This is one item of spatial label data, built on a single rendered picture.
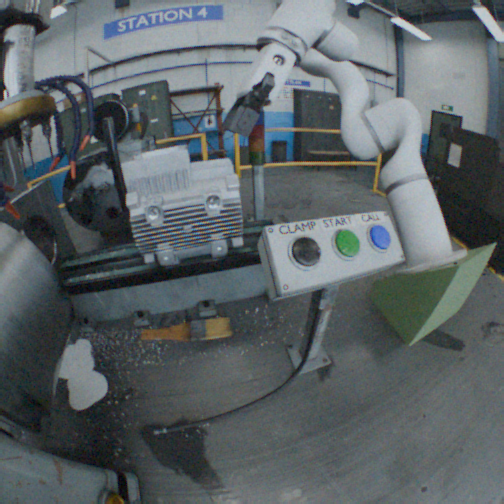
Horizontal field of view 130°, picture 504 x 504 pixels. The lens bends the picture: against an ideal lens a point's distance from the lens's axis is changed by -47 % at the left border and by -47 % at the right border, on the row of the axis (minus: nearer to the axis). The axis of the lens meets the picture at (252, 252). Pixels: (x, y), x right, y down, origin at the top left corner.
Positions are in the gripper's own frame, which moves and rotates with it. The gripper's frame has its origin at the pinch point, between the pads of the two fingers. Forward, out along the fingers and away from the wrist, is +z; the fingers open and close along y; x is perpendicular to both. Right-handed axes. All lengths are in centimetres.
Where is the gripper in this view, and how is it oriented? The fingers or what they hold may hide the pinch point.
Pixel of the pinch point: (235, 126)
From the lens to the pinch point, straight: 38.5
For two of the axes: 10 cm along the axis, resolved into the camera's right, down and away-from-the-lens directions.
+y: -2.5, -5.4, 8.0
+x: -8.6, -2.6, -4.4
